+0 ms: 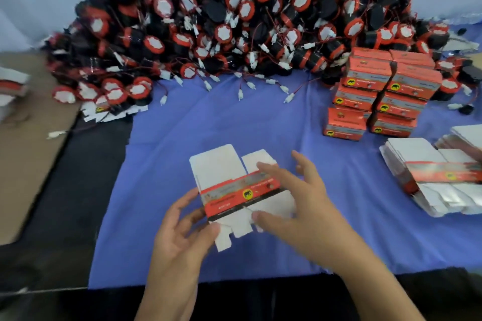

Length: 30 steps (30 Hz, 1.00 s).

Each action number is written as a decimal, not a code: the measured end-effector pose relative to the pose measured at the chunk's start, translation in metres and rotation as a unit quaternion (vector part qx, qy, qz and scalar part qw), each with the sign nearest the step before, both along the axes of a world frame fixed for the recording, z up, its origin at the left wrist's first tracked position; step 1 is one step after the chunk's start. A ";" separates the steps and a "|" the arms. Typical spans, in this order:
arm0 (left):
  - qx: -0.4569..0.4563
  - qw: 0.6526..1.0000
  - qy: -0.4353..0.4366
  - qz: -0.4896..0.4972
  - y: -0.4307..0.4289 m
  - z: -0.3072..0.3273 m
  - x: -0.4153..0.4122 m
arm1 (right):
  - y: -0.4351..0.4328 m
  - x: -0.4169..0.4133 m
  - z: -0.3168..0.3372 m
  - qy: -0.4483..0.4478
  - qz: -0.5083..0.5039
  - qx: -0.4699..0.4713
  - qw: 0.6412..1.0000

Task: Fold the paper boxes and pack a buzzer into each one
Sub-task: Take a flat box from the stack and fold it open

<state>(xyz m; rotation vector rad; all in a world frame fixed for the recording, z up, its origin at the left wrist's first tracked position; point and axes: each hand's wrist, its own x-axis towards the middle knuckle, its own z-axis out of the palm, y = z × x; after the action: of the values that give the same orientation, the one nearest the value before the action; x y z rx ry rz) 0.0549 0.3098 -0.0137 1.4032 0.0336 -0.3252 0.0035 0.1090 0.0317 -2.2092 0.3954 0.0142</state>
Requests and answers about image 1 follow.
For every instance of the person's left hand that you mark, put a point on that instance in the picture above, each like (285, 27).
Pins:
(177, 257)

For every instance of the stack of paper boxes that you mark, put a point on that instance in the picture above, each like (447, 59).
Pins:
(11, 87)
(433, 174)

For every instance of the person's right hand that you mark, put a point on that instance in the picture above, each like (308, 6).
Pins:
(316, 215)

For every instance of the brown cardboard sheet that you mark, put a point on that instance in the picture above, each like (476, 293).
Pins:
(26, 166)

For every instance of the blue cloth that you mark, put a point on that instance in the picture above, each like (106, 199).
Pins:
(166, 166)

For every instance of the pile of black red buzzers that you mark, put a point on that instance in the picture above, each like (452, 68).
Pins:
(226, 23)

